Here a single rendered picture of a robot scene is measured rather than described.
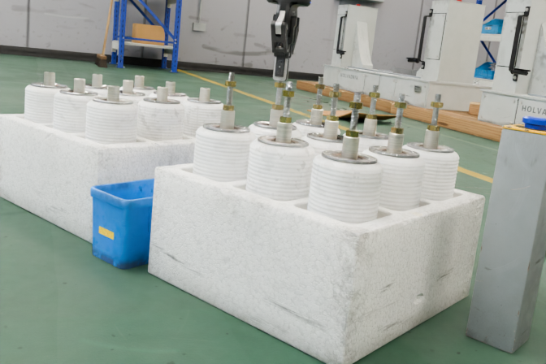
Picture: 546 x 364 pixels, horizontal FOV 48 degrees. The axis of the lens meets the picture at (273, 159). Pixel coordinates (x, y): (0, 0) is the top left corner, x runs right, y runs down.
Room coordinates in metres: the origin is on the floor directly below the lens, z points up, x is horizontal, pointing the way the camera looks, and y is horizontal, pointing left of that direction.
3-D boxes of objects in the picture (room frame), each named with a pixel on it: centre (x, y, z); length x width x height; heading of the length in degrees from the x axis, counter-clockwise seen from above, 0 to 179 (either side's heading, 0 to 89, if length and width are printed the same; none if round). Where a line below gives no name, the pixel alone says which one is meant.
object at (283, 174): (0.88, -0.01, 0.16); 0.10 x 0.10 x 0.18
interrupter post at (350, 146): (0.81, -0.10, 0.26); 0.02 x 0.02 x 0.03
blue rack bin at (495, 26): (7.62, -2.63, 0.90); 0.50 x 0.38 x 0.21; 111
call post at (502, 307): (0.84, -0.36, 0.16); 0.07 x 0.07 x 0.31; 50
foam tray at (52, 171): (1.32, 0.33, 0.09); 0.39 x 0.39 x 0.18; 50
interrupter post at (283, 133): (0.88, -0.01, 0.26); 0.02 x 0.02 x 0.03
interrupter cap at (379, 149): (0.89, -0.18, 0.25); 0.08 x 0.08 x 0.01
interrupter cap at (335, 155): (0.81, -0.10, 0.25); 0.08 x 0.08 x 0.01
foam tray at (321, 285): (0.97, -0.09, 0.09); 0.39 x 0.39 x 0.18; 50
